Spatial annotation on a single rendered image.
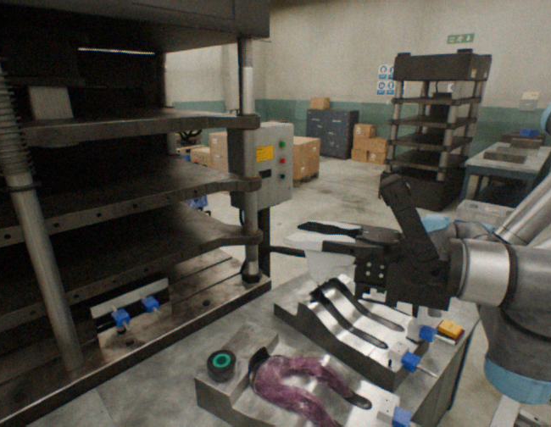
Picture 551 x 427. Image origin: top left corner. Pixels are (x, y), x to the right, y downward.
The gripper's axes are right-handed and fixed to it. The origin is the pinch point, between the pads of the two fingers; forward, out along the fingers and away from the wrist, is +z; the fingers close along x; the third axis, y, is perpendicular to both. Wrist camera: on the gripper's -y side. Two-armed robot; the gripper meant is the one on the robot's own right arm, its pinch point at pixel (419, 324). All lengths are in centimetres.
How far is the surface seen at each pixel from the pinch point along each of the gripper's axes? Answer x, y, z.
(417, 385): -7.2, 3.8, 15.7
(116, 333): -66, -79, 10
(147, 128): -53, -73, -62
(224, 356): -53, -32, 2
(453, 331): 19.1, 4.6, 8.4
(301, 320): -17.5, -34.2, 5.7
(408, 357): -11.2, 2.0, 5.4
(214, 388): -58, -28, 7
